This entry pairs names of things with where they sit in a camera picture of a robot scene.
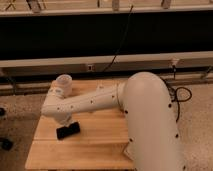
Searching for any clear plastic cup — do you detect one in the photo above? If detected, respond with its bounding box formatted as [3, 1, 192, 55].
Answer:
[56, 74, 72, 96]

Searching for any white small bottle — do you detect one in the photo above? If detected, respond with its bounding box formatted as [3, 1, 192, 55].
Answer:
[96, 84, 105, 91]

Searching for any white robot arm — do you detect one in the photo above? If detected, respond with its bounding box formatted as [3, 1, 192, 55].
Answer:
[41, 72, 186, 171]

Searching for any black hanging cable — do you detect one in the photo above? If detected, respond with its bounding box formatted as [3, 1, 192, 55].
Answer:
[101, 3, 135, 73]

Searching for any black eraser block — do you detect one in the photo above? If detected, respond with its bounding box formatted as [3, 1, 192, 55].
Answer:
[56, 122, 80, 140]

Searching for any white wall outlet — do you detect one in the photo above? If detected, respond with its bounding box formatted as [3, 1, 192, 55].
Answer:
[88, 65, 93, 72]

